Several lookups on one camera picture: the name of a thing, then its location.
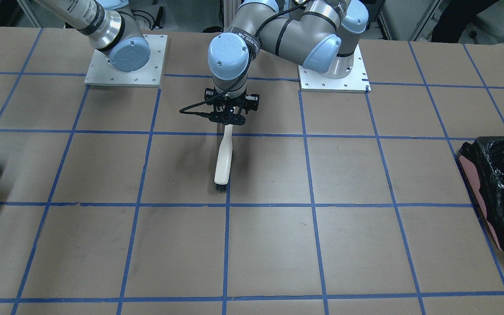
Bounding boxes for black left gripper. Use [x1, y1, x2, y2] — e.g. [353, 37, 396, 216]
[204, 88, 260, 126]

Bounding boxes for white hand brush black bristles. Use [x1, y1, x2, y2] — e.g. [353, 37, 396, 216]
[214, 124, 234, 192]

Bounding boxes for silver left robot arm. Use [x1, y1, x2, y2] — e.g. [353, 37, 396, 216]
[196, 0, 370, 126]

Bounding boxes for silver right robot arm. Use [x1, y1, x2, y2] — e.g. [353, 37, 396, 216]
[38, 0, 151, 72]

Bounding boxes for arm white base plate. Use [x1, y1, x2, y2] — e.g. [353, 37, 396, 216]
[84, 35, 168, 88]
[297, 45, 371, 93]

